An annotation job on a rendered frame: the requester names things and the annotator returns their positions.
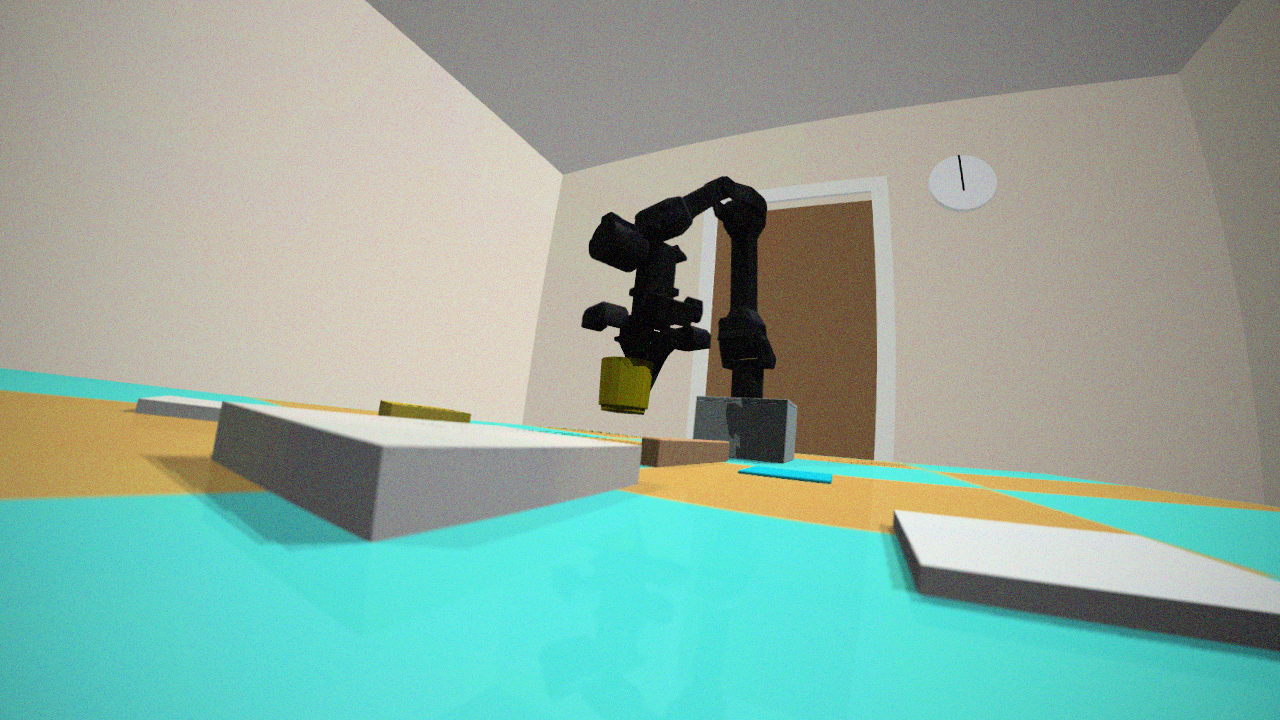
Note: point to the yellow cup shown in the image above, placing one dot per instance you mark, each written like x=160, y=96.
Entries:
x=625, y=385

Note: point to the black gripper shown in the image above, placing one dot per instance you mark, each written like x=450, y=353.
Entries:
x=637, y=337

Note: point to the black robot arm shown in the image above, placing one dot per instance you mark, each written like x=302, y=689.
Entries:
x=626, y=246

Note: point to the olive yellow flat bar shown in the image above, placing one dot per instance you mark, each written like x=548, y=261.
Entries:
x=413, y=411

